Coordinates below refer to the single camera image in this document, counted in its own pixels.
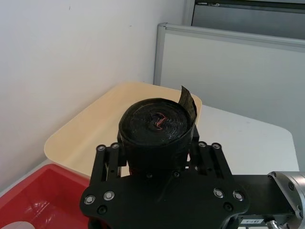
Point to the translucent white object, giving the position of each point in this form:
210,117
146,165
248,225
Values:
22,225

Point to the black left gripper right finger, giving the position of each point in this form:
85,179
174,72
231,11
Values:
212,162

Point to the black plastic bag roll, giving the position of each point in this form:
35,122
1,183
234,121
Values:
155,143

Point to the grey metal cabinet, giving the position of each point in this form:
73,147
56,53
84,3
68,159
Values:
247,14

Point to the grey framed partition panel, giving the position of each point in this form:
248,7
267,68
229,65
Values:
228,71

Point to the white rounded table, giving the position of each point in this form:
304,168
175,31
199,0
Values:
245,136

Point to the red plastic bin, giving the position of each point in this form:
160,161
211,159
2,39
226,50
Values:
35,193

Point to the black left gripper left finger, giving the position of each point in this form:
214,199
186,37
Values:
112,162

